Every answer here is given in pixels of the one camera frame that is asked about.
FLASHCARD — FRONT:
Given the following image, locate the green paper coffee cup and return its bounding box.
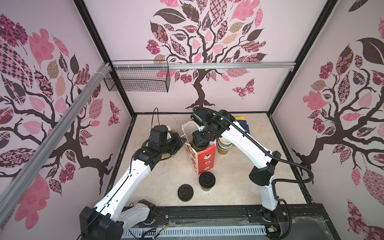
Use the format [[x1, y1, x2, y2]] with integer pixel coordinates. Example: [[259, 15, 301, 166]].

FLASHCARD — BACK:
[[201, 187, 212, 192], [192, 145, 208, 153]]

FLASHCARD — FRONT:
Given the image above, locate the black wire basket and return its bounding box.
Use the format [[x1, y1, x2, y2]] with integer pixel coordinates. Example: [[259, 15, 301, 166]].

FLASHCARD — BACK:
[[104, 60, 171, 93]]

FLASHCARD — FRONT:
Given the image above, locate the black coffee cup lid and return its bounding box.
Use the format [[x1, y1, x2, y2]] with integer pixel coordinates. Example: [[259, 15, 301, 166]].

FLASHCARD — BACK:
[[199, 172, 216, 189], [178, 184, 194, 202]]

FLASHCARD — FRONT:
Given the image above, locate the blue napkin stack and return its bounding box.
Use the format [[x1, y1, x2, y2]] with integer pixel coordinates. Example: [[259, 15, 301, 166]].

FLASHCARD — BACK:
[[238, 120, 250, 134]]

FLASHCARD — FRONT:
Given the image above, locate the white slotted cable duct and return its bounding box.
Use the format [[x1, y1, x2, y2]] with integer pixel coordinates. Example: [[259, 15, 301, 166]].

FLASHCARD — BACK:
[[122, 226, 267, 240]]

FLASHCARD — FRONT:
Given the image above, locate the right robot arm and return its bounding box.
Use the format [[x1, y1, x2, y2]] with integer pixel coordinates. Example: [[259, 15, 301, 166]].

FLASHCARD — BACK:
[[191, 107, 278, 212]]

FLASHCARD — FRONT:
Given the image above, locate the aluminium bar left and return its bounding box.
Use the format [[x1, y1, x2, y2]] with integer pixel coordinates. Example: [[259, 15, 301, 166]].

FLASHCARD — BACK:
[[1, 63, 111, 224]]

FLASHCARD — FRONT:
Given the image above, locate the black corrugated cable hose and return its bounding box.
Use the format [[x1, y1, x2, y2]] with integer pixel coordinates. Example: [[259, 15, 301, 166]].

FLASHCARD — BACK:
[[192, 106, 315, 211]]

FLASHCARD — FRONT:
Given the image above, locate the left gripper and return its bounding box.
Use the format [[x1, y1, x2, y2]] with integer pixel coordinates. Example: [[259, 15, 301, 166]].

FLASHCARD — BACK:
[[160, 132, 187, 155]]

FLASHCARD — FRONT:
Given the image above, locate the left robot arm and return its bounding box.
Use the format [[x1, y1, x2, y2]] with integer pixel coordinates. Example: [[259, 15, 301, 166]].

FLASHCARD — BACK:
[[78, 125, 187, 240]]

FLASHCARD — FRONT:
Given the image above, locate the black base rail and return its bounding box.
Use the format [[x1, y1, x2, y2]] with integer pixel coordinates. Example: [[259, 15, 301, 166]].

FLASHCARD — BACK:
[[129, 204, 339, 240]]

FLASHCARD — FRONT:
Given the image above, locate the red white paper gift bag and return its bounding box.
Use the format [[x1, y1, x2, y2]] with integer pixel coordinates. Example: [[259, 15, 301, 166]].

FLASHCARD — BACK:
[[182, 121, 217, 175]]

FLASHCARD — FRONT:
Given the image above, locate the stack of green paper cups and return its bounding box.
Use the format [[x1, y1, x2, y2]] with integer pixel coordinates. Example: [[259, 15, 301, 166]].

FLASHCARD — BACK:
[[217, 138, 233, 155]]

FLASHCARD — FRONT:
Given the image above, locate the aluminium crossbar back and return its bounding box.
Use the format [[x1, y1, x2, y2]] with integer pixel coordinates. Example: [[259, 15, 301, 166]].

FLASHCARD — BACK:
[[113, 61, 296, 70]]

